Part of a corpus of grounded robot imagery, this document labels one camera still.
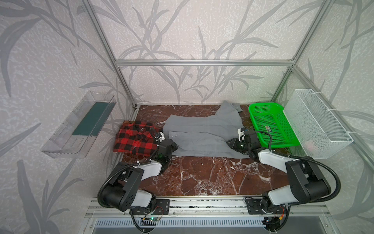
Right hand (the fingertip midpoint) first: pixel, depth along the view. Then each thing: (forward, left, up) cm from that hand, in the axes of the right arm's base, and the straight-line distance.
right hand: (227, 138), depth 93 cm
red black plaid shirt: (+1, +58, 0) cm, 58 cm away
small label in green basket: (+12, -33, -7) cm, 35 cm away
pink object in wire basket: (-13, -39, +14) cm, 43 cm away
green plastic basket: (+22, -38, -7) cm, 44 cm away
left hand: (+1, +34, +2) cm, 34 cm away
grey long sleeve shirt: (+5, +13, -4) cm, 14 cm away
